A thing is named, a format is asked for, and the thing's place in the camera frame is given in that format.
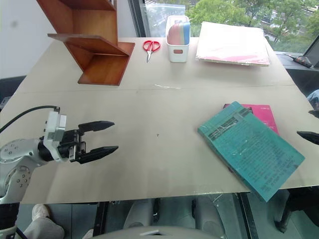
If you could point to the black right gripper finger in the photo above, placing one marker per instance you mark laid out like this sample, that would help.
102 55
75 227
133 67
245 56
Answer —
310 137
315 113

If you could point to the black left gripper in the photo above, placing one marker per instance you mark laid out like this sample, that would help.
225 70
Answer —
72 145

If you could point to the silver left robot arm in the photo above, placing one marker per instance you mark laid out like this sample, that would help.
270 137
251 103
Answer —
17 152

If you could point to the pink book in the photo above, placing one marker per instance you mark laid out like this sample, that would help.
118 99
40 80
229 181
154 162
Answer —
264 115

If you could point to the teal book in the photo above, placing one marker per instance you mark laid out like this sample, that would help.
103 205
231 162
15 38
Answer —
249 149

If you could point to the wooden shelf stand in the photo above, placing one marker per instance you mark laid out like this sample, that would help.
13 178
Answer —
99 69

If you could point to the blue grey mottled object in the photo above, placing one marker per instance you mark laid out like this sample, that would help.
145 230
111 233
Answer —
315 98

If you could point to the black side desk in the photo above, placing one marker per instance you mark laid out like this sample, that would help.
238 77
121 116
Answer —
296 74

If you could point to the orange and black tool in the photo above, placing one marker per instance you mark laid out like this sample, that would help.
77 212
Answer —
301 59

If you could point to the dark monitor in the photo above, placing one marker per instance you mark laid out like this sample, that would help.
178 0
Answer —
314 51

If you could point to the grey rounded shape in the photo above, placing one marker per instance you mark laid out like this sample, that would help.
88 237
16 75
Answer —
138 214

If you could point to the white shoe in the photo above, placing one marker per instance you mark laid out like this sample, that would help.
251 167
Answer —
40 211

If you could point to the grey trouser leg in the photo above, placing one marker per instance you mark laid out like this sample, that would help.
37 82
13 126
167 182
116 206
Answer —
43 229

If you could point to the cream and pink paper stack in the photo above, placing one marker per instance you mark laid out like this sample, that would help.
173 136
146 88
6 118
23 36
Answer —
231 44

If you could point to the white plastic storage box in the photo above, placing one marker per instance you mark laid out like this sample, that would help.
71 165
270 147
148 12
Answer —
177 56

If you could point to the pink plastic plate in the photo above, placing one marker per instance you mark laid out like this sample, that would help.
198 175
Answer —
175 33

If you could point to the blue plastic plate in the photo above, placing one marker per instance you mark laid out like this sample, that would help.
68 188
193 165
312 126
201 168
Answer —
187 31

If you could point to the clear plastic bag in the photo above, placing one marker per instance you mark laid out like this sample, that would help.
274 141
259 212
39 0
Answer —
164 15

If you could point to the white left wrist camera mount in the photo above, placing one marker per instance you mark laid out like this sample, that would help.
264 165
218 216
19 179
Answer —
53 129

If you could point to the black table frame leg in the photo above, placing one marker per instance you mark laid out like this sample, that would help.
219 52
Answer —
99 219
246 214

